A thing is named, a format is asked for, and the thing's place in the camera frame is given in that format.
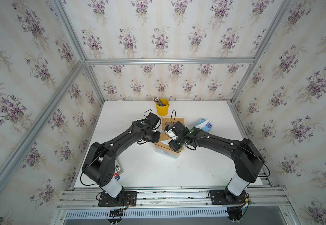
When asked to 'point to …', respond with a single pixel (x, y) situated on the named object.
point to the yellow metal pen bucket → (163, 110)
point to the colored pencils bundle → (158, 101)
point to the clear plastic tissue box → (154, 146)
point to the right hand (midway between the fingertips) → (174, 143)
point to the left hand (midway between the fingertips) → (157, 139)
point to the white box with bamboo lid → (165, 121)
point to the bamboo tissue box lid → (162, 136)
